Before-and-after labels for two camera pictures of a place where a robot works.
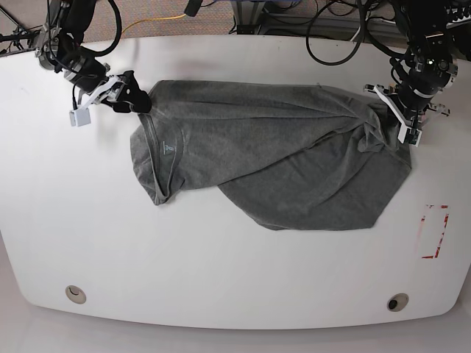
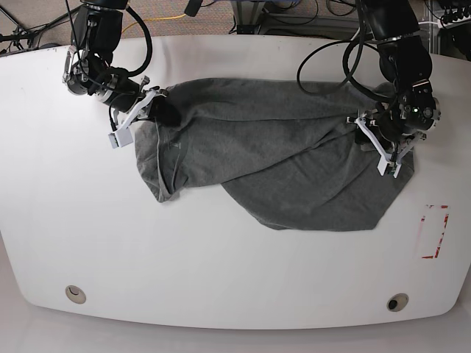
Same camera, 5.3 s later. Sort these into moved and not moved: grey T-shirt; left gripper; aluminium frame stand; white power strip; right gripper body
Moved: right gripper body; left gripper
Not moved: white power strip; grey T-shirt; aluminium frame stand
